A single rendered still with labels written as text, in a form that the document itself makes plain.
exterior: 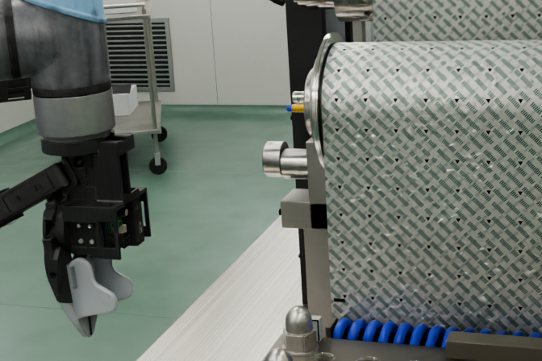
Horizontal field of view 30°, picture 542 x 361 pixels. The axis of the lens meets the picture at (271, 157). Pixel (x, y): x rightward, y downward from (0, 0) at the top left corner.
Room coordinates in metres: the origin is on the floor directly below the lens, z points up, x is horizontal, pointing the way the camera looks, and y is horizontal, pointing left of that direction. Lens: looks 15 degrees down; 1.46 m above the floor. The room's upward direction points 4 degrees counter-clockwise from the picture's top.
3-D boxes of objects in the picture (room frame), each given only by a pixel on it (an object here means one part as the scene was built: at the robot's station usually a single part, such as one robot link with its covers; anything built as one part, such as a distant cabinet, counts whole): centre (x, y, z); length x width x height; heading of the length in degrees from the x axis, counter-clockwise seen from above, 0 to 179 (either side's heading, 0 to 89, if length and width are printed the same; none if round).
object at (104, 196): (0.95, 0.18, 1.19); 0.09 x 0.08 x 0.12; 71
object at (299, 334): (0.92, -0.02, 1.05); 0.04 x 0.04 x 0.04
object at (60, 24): (0.96, 0.19, 1.35); 0.09 x 0.08 x 0.11; 103
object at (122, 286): (0.97, 0.18, 1.09); 0.06 x 0.03 x 0.09; 71
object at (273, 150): (1.10, -0.01, 1.18); 0.04 x 0.02 x 0.04; 161
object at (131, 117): (5.80, 0.90, 0.51); 0.91 x 0.58 x 1.02; 5
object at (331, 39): (1.04, -0.07, 1.25); 0.15 x 0.01 x 0.15; 161
